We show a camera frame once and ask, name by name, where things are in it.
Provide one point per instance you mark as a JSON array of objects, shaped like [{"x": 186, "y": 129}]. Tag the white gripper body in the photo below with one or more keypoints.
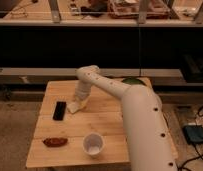
[{"x": 82, "y": 91}]

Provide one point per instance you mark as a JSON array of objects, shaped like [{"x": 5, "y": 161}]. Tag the white sponge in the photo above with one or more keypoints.
[{"x": 75, "y": 106}]

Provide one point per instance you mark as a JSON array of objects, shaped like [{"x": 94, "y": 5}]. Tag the black phone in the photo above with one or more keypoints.
[{"x": 59, "y": 111}]

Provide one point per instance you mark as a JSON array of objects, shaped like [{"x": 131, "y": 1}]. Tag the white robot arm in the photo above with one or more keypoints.
[{"x": 145, "y": 128}]

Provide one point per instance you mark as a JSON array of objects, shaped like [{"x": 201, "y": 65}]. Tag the white paper cup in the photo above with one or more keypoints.
[{"x": 93, "y": 144}]

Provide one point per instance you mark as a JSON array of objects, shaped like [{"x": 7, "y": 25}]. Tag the clutter tray on shelf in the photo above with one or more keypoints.
[{"x": 130, "y": 9}]

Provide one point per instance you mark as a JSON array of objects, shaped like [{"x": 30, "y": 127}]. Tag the blue power adapter box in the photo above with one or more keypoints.
[{"x": 193, "y": 134}]

